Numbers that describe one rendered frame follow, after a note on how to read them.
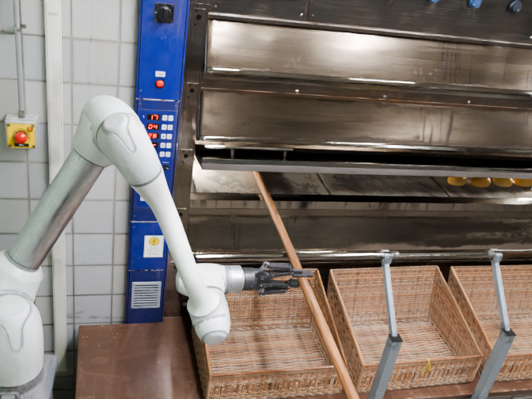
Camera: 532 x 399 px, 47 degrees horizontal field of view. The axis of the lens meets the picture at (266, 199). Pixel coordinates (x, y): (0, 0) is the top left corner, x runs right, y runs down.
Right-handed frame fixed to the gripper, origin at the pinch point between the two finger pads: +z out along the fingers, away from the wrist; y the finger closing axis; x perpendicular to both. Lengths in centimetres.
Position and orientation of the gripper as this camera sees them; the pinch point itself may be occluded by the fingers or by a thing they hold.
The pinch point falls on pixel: (301, 278)
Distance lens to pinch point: 204.1
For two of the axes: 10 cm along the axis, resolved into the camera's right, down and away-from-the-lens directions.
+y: -1.5, 8.6, 4.9
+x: 2.2, 5.1, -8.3
